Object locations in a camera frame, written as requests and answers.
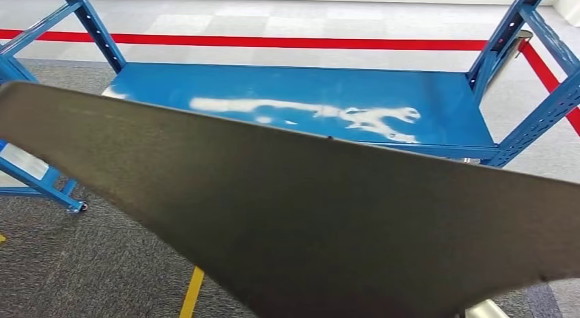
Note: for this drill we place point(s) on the black plastic mounting plate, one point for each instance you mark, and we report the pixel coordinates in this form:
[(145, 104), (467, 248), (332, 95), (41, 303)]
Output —
[(317, 216)]

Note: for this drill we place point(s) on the blue metal shelf rack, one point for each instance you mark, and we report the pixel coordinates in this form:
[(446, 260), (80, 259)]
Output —
[(272, 85)]

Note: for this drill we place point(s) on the red floor tape line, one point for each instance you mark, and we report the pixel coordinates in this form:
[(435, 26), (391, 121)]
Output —
[(543, 73), (272, 42)]

